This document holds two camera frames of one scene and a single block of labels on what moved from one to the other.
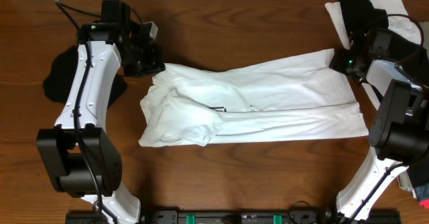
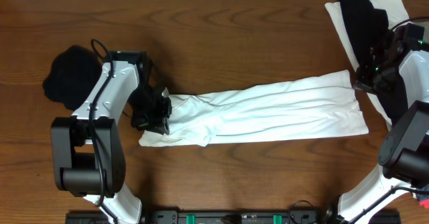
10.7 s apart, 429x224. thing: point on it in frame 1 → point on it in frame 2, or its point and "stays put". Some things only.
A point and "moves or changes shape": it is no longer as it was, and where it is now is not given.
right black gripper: [337, 62] → [362, 83]
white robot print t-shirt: [295, 98] moves or changes shape
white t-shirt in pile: [399, 20] stays put
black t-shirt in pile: [360, 17] stays put
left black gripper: [155, 62] → [157, 123]
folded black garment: [58, 84] stays put
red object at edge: [424, 203] stays put
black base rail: [232, 217] stays put
